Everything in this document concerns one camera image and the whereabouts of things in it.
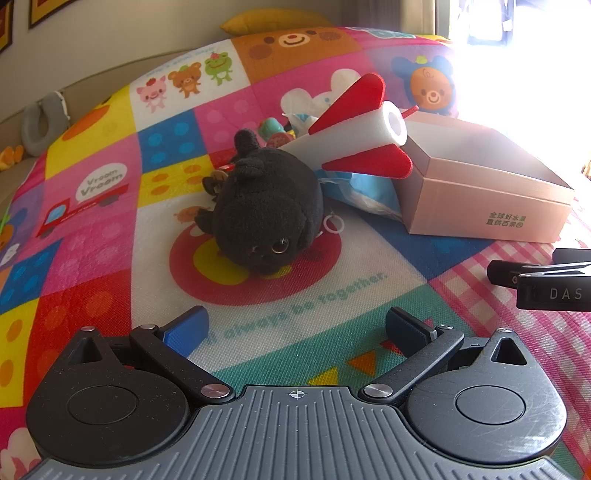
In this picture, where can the yellow pillow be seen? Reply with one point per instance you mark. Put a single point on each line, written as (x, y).
(272, 21)

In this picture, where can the pink cardboard box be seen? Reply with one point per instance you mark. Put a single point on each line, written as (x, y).
(485, 207)

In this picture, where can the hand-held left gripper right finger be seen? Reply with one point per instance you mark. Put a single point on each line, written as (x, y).
(406, 330)

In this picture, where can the black plush toy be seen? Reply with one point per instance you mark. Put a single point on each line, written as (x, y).
(268, 207)

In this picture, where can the grey neck pillow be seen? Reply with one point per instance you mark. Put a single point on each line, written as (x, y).
(34, 134)

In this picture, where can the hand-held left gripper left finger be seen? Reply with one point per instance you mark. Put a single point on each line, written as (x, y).
(187, 330)

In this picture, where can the beige sofa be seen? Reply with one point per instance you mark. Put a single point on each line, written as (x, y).
(92, 83)

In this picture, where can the orange plush toy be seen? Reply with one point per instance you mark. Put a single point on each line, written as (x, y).
(10, 159)

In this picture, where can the colourful cartoon play mat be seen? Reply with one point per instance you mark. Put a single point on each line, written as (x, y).
(92, 277)

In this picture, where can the blue plastic packet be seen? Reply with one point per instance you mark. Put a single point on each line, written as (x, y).
(369, 189)

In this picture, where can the beige curtain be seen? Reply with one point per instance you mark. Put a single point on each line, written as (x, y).
(383, 16)

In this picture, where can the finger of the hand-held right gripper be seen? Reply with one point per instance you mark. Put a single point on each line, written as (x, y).
(508, 272)
(572, 255)

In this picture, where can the large framed picture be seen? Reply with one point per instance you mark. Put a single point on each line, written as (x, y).
(46, 11)

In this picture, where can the white red foam rocket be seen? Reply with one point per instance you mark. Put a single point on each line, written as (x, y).
(351, 138)

